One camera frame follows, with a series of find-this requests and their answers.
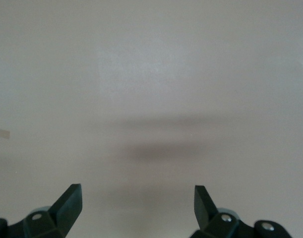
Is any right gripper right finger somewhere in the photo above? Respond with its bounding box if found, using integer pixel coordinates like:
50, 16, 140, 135
190, 185, 291, 238

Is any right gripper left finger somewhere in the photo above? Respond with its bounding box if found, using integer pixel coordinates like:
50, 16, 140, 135
0, 183, 83, 238

